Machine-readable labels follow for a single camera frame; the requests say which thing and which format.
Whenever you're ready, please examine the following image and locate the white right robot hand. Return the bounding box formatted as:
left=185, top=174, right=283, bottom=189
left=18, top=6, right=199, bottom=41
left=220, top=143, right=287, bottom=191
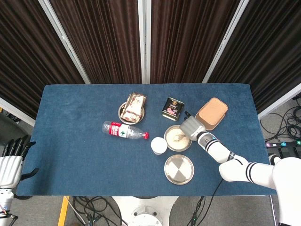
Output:
left=180, top=111, right=206, bottom=141

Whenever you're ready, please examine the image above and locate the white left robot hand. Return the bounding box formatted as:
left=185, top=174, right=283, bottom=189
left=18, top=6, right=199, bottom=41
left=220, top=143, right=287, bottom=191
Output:
left=0, top=135, right=40, bottom=188

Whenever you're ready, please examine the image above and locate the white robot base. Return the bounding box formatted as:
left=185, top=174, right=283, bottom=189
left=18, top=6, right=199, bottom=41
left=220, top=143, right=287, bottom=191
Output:
left=111, top=195, right=180, bottom=226

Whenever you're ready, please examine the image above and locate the metal bowl with powder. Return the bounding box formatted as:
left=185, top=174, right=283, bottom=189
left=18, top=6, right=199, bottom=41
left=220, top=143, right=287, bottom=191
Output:
left=163, top=124, right=193, bottom=152

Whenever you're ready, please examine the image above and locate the white cup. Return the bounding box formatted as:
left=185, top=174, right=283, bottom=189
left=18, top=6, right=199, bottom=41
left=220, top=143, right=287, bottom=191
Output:
left=150, top=137, right=168, bottom=155

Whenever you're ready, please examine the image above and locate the metal bowl holding snack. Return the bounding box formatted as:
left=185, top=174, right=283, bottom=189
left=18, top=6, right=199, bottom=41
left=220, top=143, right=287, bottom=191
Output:
left=118, top=101, right=146, bottom=125

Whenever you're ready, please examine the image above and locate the brown rectangular tray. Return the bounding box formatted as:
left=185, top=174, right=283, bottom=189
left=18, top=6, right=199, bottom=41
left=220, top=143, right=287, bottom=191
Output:
left=195, top=97, right=229, bottom=131

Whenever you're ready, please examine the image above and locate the black tin can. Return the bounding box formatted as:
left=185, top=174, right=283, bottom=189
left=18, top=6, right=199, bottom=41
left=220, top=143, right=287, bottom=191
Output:
left=161, top=97, right=185, bottom=121

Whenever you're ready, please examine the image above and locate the empty metal plate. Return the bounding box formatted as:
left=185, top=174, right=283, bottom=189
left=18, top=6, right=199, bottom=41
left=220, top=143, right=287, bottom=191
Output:
left=164, top=154, right=195, bottom=185

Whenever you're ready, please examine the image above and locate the beige red snack packet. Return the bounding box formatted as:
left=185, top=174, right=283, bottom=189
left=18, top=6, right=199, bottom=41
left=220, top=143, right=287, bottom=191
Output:
left=120, top=92, right=147, bottom=122

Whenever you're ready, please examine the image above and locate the yellow floor tape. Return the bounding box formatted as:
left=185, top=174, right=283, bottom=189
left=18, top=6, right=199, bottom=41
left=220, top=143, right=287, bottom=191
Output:
left=57, top=195, right=70, bottom=226

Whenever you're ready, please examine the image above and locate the clear plastic bottle red label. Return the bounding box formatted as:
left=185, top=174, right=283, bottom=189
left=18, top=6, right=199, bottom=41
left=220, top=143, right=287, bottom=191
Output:
left=102, top=121, right=150, bottom=140

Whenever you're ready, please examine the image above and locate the blue table cloth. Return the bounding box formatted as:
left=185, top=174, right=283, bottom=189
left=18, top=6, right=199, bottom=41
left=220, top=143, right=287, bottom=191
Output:
left=16, top=83, right=279, bottom=197

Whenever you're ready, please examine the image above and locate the dark brown curtain panel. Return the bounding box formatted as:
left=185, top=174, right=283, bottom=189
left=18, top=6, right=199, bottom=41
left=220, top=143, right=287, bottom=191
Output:
left=48, top=0, right=143, bottom=85
left=150, top=0, right=241, bottom=84
left=0, top=0, right=86, bottom=120
left=207, top=0, right=301, bottom=114

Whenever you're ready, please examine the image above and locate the white black shoe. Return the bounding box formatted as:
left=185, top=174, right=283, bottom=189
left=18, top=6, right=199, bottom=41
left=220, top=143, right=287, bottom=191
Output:
left=268, top=154, right=282, bottom=166

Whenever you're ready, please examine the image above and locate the white partition frame post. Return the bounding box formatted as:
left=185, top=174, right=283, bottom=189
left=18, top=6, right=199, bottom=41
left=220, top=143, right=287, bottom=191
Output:
left=137, top=0, right=151, bottom=84
left=202, top=0, right=250, bottom=84
left=0, top=97, right=36, bottom=127
left=257, top=82, right=301, bottom=120
left=38, top=0, right=91, bottom=85

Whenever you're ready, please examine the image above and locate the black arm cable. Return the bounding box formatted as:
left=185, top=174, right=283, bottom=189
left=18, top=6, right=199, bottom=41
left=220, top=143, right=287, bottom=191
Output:
left=204, top=179, right=224, bottom=226

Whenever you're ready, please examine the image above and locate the black cable bundle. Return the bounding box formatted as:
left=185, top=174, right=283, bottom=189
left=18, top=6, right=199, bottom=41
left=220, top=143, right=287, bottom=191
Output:
left=70, top=196, right=124, bottom=226
left=187, top=195, right=206, bottom=226
left=260, top=93, right=301, bottom=142

